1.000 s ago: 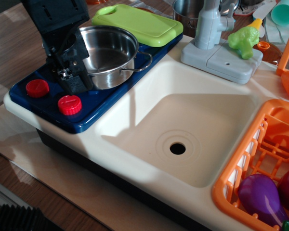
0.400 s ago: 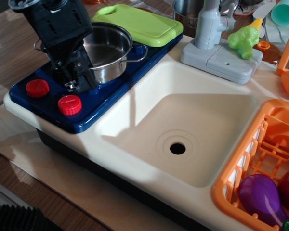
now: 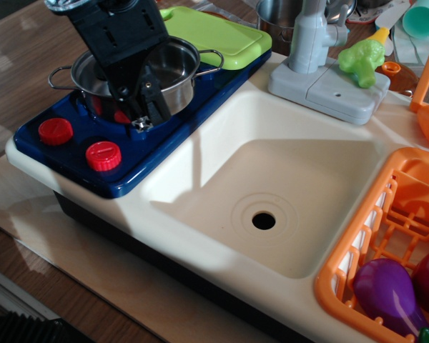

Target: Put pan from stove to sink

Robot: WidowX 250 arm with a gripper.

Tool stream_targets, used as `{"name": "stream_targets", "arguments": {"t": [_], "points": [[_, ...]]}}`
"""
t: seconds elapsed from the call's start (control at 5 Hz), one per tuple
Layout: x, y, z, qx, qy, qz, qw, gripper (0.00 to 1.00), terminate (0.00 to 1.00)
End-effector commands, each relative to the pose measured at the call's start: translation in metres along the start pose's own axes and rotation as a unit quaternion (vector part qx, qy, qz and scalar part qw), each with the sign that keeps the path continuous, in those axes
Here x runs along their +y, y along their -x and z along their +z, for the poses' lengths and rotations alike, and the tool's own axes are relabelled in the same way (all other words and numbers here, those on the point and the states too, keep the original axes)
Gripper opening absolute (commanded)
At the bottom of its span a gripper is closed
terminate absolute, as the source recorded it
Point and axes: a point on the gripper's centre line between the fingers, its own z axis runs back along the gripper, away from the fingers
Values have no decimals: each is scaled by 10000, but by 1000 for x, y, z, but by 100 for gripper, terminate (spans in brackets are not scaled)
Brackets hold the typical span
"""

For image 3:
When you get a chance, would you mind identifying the red stove knob right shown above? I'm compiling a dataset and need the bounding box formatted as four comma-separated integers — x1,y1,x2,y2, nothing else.
85,141,122,172

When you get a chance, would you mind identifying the purple toy eggplant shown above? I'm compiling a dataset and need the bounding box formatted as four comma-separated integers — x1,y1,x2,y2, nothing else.
352,259,429,337

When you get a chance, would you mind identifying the steel pot behind faucet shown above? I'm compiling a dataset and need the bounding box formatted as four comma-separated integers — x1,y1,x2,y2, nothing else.
255,0,302,43

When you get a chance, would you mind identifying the green toy broccoli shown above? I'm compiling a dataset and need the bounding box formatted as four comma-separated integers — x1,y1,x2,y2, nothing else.
338,27,390,89

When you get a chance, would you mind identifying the red stove knob left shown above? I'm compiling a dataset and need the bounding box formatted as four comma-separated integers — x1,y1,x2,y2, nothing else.
38,118,74,146

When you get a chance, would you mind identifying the stainless steel pan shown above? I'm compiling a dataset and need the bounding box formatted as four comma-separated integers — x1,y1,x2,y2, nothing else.
48,37,225,124

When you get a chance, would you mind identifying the blue toy stove top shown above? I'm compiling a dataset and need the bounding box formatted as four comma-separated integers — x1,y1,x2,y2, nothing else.
12,51,272,199

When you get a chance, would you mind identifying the green plastic cutting board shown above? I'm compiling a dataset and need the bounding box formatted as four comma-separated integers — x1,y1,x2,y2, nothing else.
160,6,272,71

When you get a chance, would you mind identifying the orange plastic lid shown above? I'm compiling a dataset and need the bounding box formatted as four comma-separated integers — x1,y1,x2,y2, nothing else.
376,61,419,97

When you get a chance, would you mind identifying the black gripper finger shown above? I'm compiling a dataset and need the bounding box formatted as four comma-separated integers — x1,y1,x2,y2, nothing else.
109,84,154,132
139,64,172,126

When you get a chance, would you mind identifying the grey toy faucet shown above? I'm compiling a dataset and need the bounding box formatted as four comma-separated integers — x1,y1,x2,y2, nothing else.
268,1,390,125

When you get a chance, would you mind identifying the white plastic spatula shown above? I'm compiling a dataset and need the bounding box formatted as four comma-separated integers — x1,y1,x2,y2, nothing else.
374,1,410,30

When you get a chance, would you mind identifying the red stove knob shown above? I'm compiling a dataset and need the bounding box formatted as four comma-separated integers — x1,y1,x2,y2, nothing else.
38,118,74,146
85,141,122,172

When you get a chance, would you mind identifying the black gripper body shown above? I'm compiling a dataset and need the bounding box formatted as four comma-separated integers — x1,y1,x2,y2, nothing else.
44,1,169,100

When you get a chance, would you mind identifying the cream toy sink unit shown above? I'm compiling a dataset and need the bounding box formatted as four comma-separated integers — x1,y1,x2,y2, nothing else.
6,54,429,342

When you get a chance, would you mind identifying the teal plastic cup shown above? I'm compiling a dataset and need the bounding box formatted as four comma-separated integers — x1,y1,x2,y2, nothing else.
402,0,429,39

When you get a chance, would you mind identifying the orange dish rack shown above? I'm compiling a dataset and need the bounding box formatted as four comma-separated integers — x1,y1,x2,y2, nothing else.
315,147,429,342

